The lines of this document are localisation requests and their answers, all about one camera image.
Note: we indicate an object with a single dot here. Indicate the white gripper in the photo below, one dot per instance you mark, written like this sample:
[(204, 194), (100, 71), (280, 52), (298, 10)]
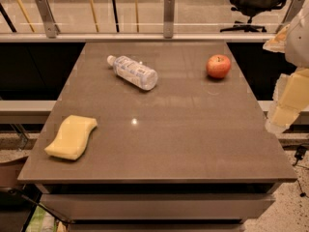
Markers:
[(298, 41)]

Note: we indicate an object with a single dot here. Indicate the clear plastic water bottle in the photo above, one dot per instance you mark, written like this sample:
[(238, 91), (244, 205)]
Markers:
[(138, 74)]

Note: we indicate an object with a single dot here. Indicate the red apple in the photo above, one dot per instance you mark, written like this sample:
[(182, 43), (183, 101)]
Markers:
[(218, 66)]

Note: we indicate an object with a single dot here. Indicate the black office chair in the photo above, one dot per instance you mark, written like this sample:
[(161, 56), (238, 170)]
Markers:
[(251, 8)]

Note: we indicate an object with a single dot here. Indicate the yellow pole right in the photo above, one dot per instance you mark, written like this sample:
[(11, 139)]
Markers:
[(136, 15)]

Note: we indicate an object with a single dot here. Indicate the yellow pole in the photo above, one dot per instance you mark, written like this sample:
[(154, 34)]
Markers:
[(136, 15), (25, 13), (92, 5)]

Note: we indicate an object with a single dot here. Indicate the black pole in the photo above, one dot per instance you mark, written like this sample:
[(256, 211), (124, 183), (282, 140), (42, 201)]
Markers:
[(114, 5)]

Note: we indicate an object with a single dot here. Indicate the yellow pole middle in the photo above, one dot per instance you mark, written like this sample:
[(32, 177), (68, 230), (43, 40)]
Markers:
[(92, 5)]

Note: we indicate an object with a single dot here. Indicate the yellow sponge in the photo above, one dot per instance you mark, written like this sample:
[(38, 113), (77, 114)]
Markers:
[(72, 138)]

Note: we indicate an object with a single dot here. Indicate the grey drawer front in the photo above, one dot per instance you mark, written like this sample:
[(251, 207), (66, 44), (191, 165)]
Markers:
[(158, 206)]

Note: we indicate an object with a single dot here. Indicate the yellow pole left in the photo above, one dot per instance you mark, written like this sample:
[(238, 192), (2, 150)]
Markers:
[(25, 13)]

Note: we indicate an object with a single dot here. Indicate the green white package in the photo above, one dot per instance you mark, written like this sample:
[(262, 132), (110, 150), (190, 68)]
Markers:
[(41, 221)]

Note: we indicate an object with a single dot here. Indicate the metal railing bracket right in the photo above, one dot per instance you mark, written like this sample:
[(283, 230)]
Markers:
[(294, 8)]

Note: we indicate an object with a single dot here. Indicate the metal railing bracket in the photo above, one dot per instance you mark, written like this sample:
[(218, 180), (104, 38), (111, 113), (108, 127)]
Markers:
[(294, 8), (51, 28), (168, 18)]

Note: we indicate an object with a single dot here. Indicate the black power adapter with cable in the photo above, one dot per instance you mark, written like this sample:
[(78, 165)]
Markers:
[(299, 155)]

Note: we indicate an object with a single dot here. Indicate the metal railing bracket middle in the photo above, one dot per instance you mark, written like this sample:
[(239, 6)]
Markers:
[(168, 18)]

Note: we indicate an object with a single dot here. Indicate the metal railing bracket left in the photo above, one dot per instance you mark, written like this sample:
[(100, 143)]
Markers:
[(51, 28)]

